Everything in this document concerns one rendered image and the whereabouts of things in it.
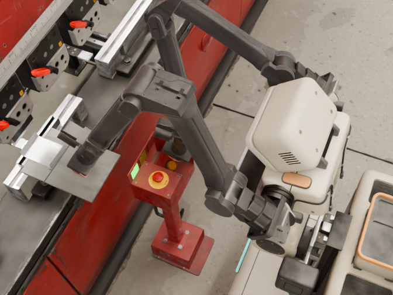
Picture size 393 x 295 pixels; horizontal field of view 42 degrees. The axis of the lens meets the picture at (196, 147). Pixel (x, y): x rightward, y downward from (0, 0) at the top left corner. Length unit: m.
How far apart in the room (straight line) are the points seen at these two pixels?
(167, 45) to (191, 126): 0.50
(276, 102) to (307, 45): 2.00
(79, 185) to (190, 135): 0.63
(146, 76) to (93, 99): 0.94
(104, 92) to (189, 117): 0.97
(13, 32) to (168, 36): 0.41
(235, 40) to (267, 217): 0.50
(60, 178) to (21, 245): 0.25
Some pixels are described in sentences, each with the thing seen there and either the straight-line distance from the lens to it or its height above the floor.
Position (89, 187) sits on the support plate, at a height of 1.00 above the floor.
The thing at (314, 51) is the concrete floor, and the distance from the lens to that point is 3.27.
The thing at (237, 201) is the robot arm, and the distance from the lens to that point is 1.26.
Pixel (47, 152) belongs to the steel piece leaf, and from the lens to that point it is 1.72.
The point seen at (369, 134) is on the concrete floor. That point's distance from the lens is 2.96.
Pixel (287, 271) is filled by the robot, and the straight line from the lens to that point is 1.74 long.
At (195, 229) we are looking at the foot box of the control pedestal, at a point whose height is 0.12.
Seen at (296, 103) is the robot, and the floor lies 1.39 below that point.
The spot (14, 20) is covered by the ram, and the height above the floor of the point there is 1.46.
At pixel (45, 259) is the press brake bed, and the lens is 1.82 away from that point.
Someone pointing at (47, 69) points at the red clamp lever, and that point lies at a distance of 1.54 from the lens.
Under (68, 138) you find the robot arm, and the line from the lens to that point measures 1.45.
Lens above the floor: 2.40
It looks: 58 degrees down
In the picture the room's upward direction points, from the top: 5 degrees counter-clockwise
